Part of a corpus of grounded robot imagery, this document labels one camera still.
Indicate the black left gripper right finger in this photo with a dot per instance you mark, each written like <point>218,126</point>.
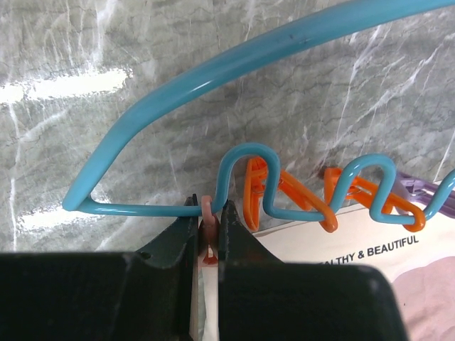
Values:
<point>263,298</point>

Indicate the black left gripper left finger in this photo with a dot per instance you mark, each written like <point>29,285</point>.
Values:
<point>147,294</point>

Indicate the pink clip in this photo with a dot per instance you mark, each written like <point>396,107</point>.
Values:
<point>208,235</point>

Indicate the blue wavy hanger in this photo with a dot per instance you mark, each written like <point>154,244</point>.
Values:
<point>302,34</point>

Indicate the pink and cream underwear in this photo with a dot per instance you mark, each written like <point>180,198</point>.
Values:
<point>420,265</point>

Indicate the purple clip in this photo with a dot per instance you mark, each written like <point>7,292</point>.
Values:
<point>413,189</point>

